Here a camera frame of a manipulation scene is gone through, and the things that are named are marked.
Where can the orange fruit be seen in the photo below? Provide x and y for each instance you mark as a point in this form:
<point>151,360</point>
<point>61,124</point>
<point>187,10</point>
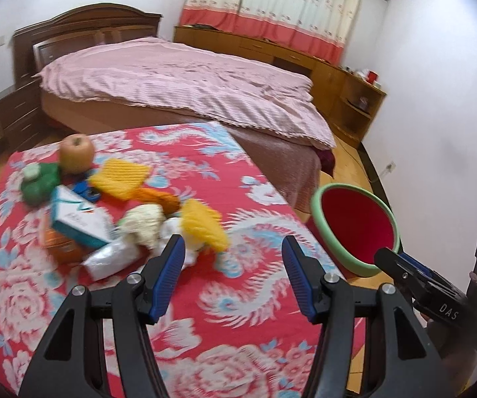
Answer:
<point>58,246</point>

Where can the red cup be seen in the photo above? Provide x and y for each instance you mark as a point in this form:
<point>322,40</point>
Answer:
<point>372,76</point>

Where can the silver foil packet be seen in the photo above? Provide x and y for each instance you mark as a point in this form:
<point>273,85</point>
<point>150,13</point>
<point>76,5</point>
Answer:
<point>110,259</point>

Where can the red bin with green rim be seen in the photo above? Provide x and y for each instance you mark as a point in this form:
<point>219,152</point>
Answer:
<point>358,224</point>

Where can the wooden nightstand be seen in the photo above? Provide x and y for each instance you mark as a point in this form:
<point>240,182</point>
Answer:
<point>18,112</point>

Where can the wall outlet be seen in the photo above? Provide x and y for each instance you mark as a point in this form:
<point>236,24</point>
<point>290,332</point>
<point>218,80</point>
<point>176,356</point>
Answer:
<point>389,167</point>

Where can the yellow knitted corn toy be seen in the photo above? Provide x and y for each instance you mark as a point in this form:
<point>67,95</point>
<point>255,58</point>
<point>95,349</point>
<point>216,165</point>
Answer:
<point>203,226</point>

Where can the wooden corner shelf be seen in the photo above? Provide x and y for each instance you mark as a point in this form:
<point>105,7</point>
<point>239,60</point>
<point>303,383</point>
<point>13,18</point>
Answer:
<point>358,112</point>

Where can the floral curtain with red hem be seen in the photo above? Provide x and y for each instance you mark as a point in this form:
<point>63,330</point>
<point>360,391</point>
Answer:
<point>271,4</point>

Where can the green toy vegetable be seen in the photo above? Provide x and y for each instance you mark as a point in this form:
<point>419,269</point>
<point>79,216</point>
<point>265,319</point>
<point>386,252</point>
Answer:
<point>39,184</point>

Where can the white and teal carton box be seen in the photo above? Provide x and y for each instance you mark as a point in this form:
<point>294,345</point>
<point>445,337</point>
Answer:
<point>81,222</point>

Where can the long wooden cabinet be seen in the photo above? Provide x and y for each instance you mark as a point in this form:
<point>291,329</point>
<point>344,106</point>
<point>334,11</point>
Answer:
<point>242,45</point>

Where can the orange toy vegetable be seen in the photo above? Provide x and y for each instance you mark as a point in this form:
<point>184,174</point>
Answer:
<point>161,200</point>

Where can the small shelf ornament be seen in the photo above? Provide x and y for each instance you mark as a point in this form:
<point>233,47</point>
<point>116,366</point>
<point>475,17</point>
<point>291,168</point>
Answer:
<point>362,101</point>

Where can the white cauliflower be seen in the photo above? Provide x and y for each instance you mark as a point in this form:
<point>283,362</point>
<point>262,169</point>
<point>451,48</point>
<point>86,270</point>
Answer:
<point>143,224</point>

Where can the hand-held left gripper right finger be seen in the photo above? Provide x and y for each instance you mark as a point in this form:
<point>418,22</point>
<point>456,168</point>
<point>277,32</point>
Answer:
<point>300,282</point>

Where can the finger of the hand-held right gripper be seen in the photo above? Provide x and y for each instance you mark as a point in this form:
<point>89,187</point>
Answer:
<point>422,268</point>
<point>389,263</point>

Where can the purple pillow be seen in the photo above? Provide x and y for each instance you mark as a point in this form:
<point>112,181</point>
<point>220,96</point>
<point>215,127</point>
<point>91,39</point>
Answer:
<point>327,159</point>

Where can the red floral printed blanket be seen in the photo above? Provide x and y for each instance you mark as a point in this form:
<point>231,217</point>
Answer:
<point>242,298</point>

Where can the wooden bed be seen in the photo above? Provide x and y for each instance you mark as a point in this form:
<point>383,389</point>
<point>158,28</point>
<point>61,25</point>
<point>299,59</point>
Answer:
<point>263,153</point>

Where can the apple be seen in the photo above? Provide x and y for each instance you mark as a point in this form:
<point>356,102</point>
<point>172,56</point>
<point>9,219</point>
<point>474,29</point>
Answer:
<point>76,153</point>

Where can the pink bedspread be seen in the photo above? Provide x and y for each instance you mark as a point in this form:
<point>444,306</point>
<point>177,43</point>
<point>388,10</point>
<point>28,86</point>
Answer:
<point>180,78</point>

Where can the blue plastic piece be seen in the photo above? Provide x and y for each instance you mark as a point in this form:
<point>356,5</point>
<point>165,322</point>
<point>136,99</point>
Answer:
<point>85,189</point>

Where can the yellow foam fruit net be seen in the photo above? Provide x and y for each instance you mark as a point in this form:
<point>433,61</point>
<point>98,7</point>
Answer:
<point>118,176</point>

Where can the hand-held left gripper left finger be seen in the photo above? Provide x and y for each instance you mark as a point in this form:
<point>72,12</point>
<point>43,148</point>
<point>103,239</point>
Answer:
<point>168,273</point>

